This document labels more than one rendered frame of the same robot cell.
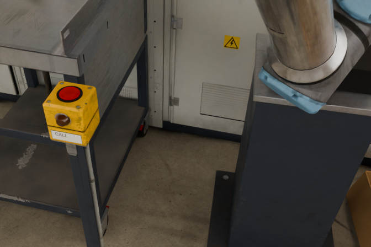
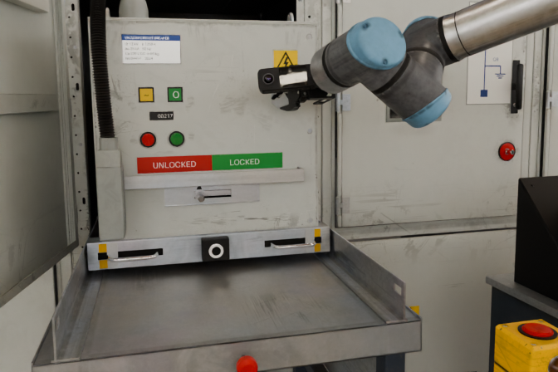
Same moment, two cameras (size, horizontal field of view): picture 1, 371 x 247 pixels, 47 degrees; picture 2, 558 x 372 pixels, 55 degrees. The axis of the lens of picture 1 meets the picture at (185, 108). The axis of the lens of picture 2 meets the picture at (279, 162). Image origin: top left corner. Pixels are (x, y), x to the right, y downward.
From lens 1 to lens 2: 0.86 m
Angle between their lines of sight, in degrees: 40
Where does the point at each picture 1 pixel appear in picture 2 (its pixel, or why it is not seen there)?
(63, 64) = (401, 335)
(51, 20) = (317, 296)
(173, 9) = not seen: hidden behind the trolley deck
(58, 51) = (391, 318)
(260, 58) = (530, 294)
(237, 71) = (420, 354)
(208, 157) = not seen: outside the picture
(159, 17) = not seen: hidden behind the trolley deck
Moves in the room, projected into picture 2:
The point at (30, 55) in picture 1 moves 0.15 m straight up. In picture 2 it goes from (353, 336) to (353, 248)
